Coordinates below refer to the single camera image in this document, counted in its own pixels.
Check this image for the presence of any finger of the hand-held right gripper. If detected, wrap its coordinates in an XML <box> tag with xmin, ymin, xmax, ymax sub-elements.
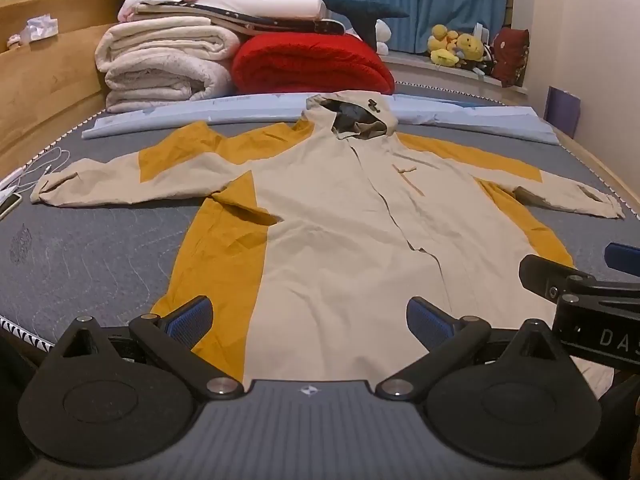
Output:
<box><xmin>604</xmin><ymin>242</ymin><xmax>640</xmax><ymax>272</ymax></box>
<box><xmin>518</xmin><ymin>255</ymin><xmax>598</xmax><ymax>306</ymax></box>

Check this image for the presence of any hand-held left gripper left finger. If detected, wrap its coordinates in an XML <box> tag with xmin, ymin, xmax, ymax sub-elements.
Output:
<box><xmin>54</xmin><ymin>296</ymin><xmax>247</xmax><ymax>402</ymax></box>

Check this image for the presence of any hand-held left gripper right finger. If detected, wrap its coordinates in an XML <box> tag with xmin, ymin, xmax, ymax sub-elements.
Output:
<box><xmin>375</xmin><ymin>296</ymin><xmax>563</xmax><ymax>401</ymax></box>

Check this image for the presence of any beige and mustard hooded jacket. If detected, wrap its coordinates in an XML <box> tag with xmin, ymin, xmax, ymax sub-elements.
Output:
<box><xmin>30</xmin><ymin>91</ymin><xmax>626</xmax><ymax>396</ymax></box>

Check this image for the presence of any grey quilted mattress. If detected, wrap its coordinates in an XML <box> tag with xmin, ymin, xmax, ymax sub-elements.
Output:
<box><xmin>0</xmin><ymin>82</ymin><xmax>640</xmax><ymax>361</ymax></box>

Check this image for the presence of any purple box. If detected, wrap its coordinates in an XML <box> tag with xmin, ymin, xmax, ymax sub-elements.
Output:
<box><xmin>545</xmin><ymin>86</ymin><xmax>582</xmax><ymax>138</ymax></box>

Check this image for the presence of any light blue folded sheet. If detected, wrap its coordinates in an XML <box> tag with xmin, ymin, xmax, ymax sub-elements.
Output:
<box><xmin>81</xmin><ymin>94</ymin><xmax>560</xmax><ymax>147</ymax></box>

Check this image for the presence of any dark red bag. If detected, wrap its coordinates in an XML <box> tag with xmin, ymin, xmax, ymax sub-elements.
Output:
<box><xmin>491</xmin><ymin>27</ymin><xmax>530</xmax><ymax>88</ymax></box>

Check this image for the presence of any red folded blanket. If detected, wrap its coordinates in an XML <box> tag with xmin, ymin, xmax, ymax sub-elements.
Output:
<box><xmin>231</xmin><ymin>34</ymin><xmax>396</xmax><ymax>96</ymax></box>

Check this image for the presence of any cream folded blanket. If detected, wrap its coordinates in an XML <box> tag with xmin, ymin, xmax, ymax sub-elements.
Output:
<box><xmin>95</xmin><ymin>16</ymin><xmax>242</xmax><ymax>73</ymax></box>

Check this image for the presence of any white plush toy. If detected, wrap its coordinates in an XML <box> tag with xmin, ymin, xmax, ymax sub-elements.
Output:
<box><xmin>375</xmin><ymin>19</ymin><xmax>392</xmax><ymax>56</ymax></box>

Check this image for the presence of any white pillow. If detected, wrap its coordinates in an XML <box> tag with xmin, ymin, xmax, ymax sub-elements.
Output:
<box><xmin>185</xmin><ymin>0</ymin><xmax>328</xmax><ymax>23</ymax></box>

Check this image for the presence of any white tissue pack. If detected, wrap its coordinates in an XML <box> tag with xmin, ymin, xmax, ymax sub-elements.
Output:
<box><xmin>20</xmin><ymin>16</ymin><xmax>62</xmax><ymax>41</ymax></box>

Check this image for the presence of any white cable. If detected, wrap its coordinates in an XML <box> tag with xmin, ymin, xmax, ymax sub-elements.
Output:
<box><xmin>0</xmin><ymin>146</ymin><xmax>73</xmax><ymax>191</ymax></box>

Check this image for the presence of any wooden bed frame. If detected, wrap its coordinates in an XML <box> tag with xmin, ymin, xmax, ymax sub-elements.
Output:
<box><xmin>0</xmin><ymin>0</ymin><xmax>640</xmax><ymax>221</ymax></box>

